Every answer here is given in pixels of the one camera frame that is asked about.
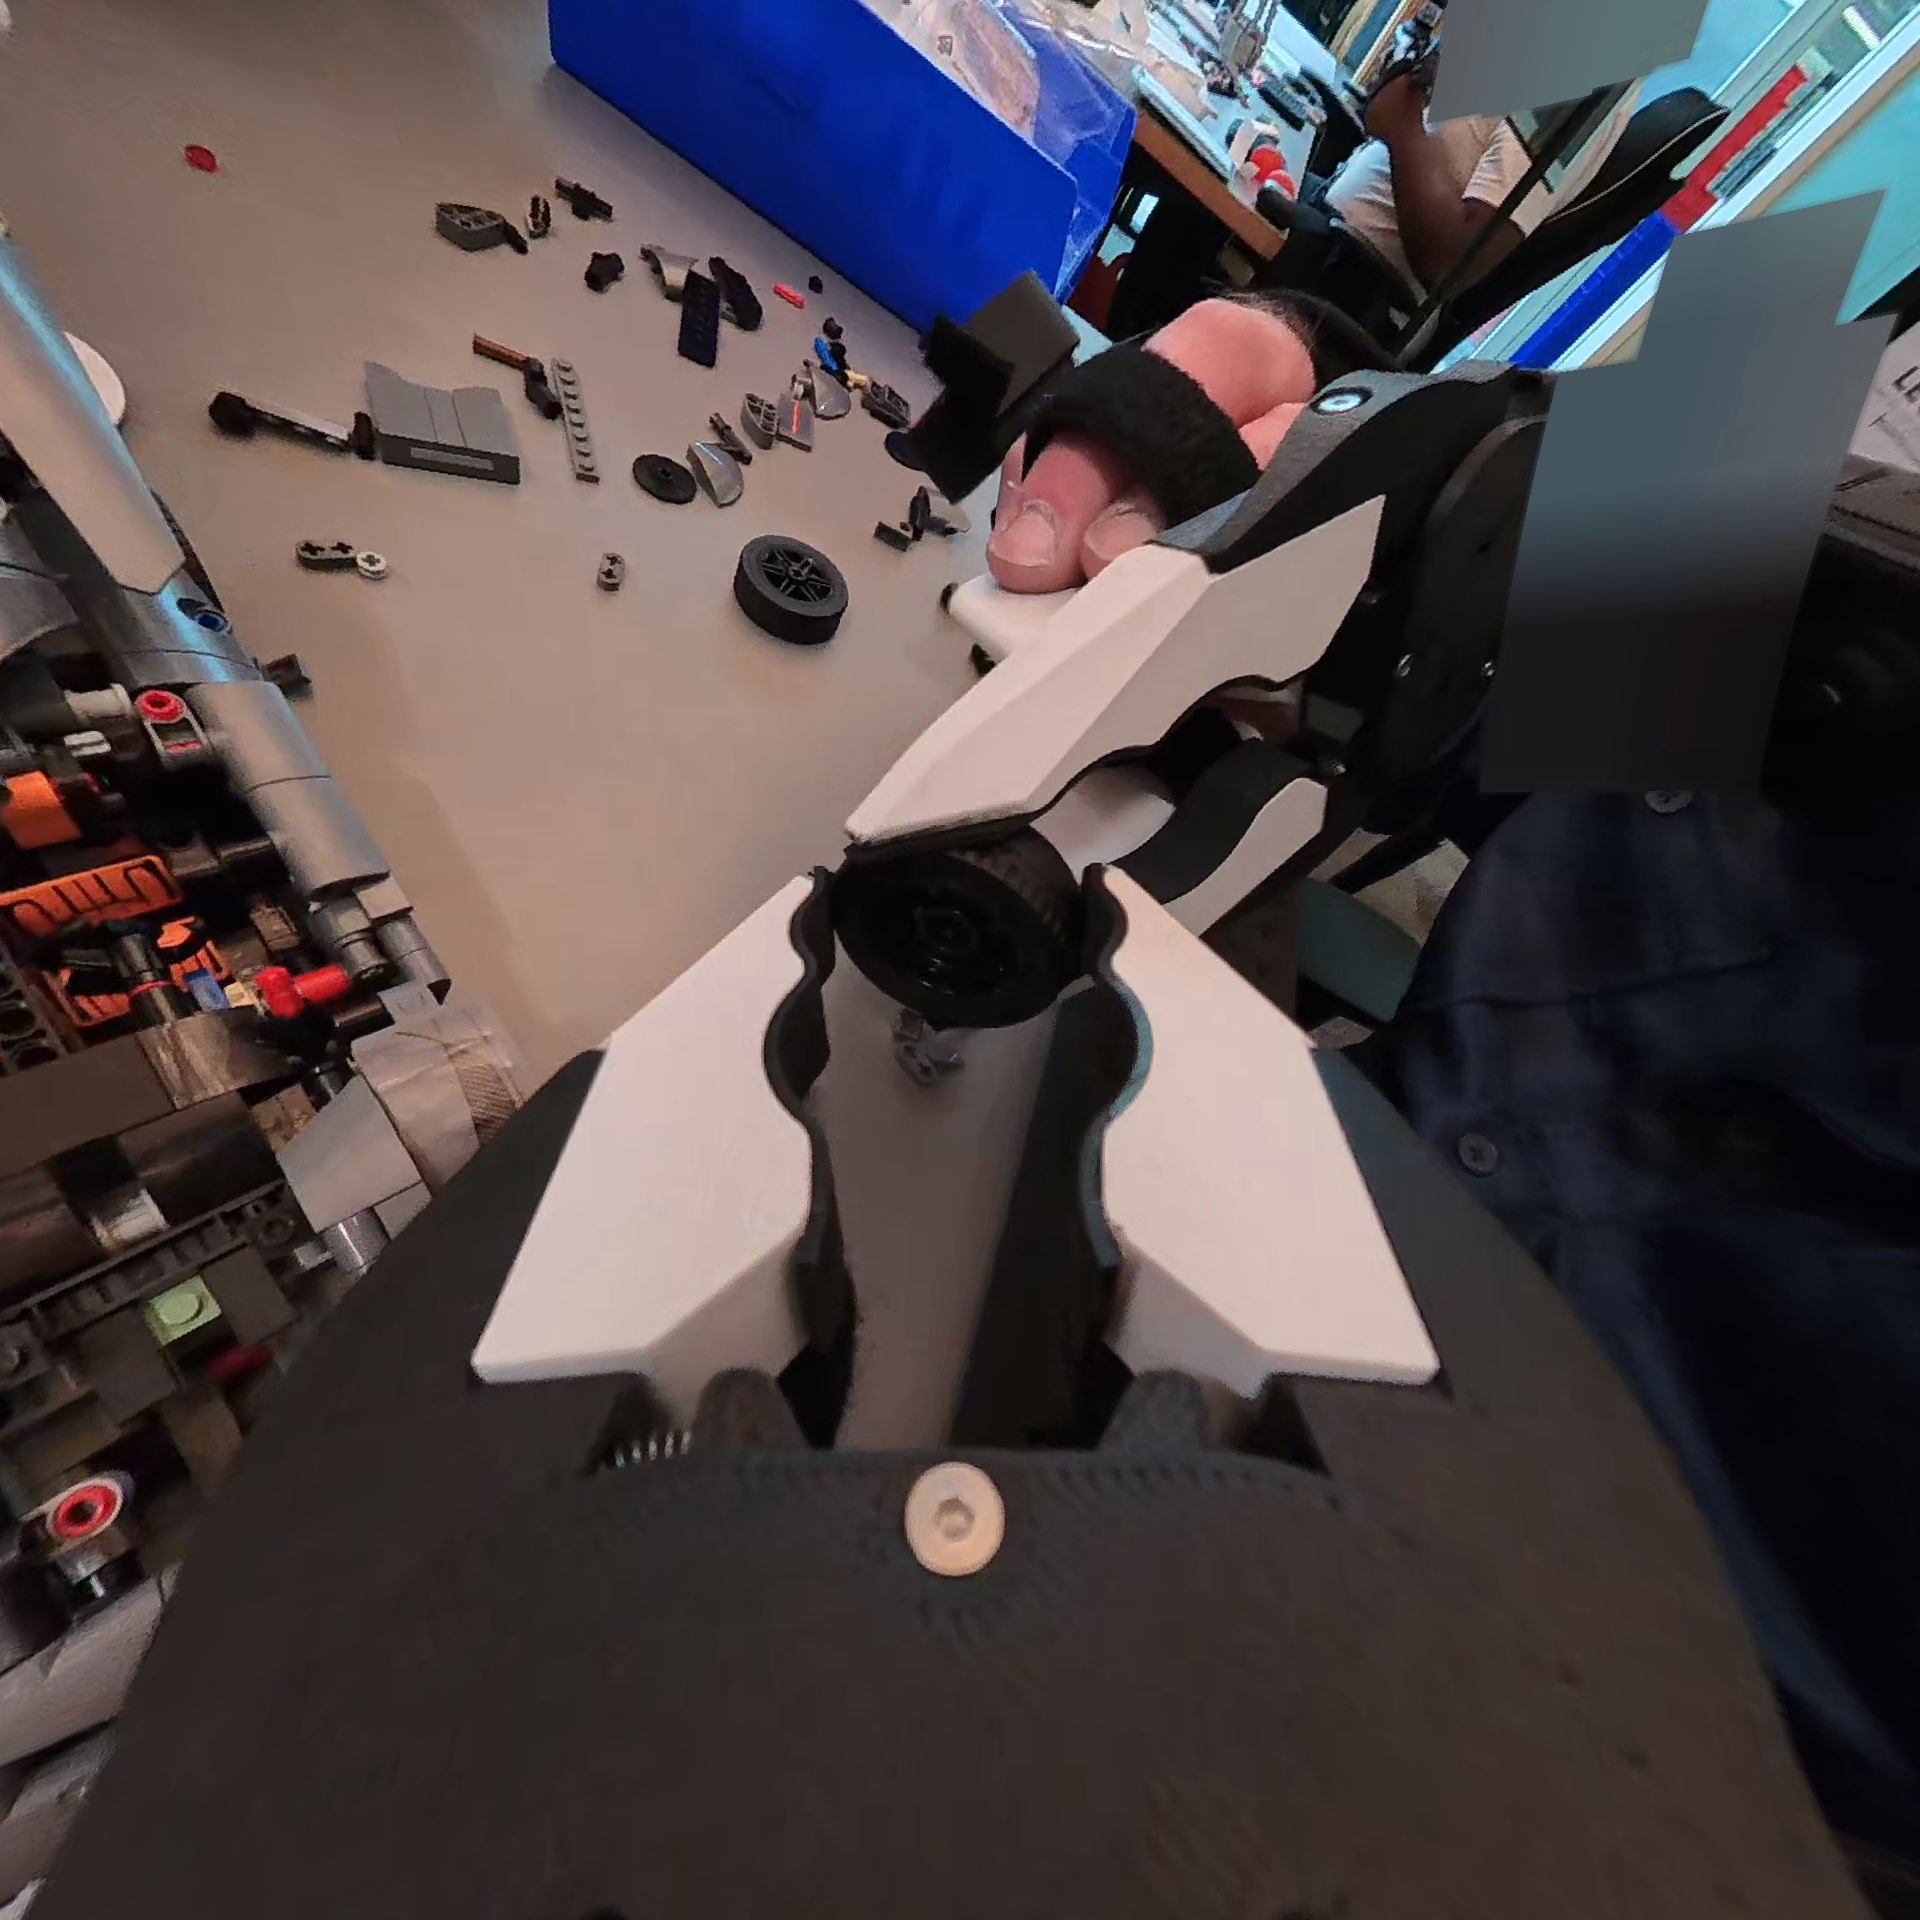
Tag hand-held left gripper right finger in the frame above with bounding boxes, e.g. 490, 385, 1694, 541
1084, 867, 1445, 1450

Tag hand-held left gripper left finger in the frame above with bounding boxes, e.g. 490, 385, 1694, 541
469, 871, 858, 1450

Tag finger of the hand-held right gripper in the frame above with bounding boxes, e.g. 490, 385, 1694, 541
842, 495, 1386, 846
1034, 738, 1334, 945

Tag grey lego car model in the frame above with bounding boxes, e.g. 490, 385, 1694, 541
0, 223, 527, 1802

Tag grey lego panel assembly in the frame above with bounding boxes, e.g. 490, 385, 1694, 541
208, 359, 521, 484

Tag person's right hand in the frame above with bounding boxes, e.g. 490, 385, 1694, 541
988, 298, 1326, 596

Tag wooden desk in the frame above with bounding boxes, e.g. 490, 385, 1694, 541
1130, 83, 1352, 265

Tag black office chair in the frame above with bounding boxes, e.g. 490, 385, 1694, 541
1423, 86, 1730, 367

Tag clear plastic bags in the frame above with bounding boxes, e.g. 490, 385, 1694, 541
901, 0, 1136, 167

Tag blue plastic box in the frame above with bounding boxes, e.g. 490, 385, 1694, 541
545, 0, 1136, 337

